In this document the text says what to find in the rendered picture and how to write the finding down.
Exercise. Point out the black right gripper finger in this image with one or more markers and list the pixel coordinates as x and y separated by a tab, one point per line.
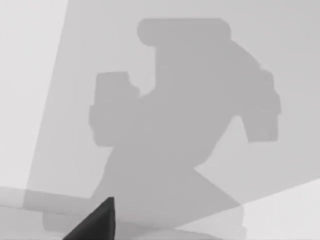
100	223

